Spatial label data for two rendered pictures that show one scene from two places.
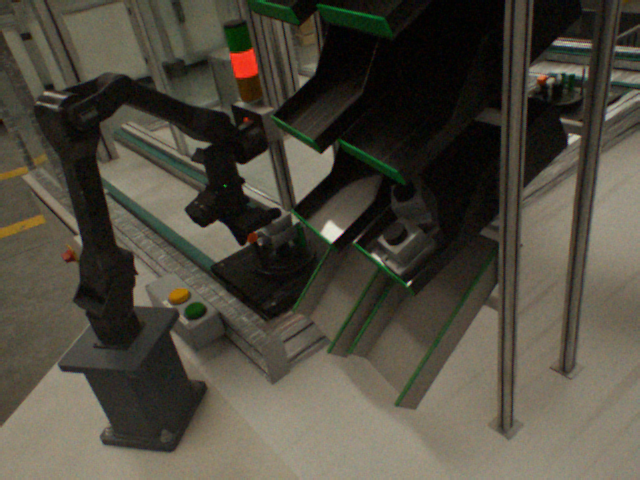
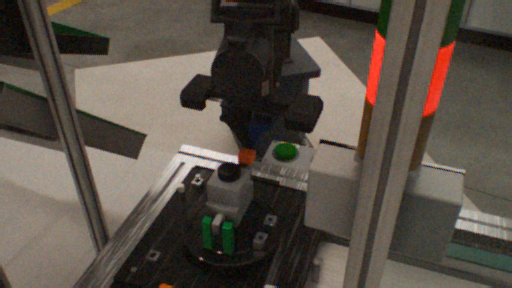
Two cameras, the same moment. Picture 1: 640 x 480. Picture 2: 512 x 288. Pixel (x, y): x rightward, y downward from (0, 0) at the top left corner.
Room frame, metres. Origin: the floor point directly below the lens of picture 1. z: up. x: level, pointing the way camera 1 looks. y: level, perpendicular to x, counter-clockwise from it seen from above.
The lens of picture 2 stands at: (1.41, -0.18, 1.50)
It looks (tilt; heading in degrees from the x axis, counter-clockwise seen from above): 38 degrees down; 143
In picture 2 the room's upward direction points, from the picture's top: straight up
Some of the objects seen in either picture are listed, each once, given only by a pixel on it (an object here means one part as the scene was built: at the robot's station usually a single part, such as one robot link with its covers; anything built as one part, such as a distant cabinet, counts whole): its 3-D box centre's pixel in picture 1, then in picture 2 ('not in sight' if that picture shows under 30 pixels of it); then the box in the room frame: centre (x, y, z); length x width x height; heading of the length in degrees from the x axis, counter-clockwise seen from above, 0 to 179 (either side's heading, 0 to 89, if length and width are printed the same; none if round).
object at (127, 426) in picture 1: (139, 376); (271, 101); (0.75, 0.36, 0.96); 0.15 x 0.15 x 0.20; 70
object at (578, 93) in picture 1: (557, 87); not in sight; (1.55, -0.75, 1.01); 0.24 x 0.24 x 0.13; 33
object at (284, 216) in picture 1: (280, 223); (227, 194); (1.01, 0.07, 1.06); 0.08 x 0.04 x 0.07; 123
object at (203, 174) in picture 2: (285, 264); (232, 239); (1.01, 0.08, 0.96); 0.24 x 0.24 x 0.02; 33
